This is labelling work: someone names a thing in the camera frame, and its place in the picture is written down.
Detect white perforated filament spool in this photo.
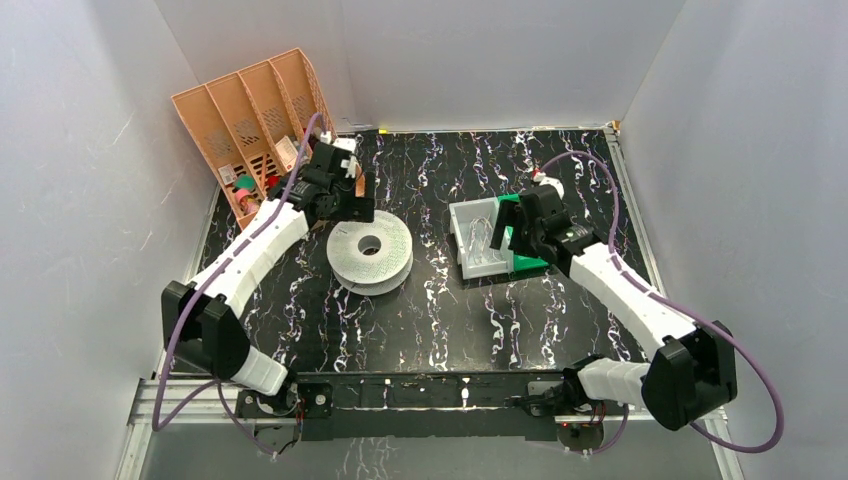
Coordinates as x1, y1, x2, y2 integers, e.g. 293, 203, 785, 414
326, 210, 413, 297

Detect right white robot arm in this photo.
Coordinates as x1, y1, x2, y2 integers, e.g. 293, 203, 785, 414
491, 185, 738, 431

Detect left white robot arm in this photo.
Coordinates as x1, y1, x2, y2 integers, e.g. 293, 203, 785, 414
161, 138, 376, 416

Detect white plastic bin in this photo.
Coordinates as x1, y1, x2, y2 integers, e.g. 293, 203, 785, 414
449, 197, 513, 280

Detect white label box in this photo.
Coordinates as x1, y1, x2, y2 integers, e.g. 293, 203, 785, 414
275, 136, 299, 172

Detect green plastic bin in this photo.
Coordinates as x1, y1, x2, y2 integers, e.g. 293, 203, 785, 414
497, 193, 549, 272

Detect pink tape roll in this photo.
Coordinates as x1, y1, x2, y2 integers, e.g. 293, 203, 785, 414
234, 175, 260, 215

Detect peach desk file organizer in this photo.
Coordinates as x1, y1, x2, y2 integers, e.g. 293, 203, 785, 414
172, 48, 337, 228

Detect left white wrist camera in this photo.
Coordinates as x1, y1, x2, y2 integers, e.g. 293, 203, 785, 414
319, 131, 362, 180

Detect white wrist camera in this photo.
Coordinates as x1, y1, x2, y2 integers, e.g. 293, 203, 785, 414
319, 131, 362, 180
532, 170, 564, 199

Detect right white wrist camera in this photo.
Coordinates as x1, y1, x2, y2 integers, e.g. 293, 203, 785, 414
532, 170, 564, 199

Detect white wires in bin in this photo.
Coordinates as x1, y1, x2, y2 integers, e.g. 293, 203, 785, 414
463, 215, 498, 265

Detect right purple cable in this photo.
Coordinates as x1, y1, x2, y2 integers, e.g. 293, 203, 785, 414
537, 150, 786, 455

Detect purple cable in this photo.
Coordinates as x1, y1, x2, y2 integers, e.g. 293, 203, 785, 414
150, 112, 327, 433
537, 150, 786, 455

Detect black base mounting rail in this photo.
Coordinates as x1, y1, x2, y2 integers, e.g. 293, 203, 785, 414
297, 370, 592, 441

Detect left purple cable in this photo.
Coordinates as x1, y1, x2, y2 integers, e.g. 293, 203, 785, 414
150, 112, 327, 433

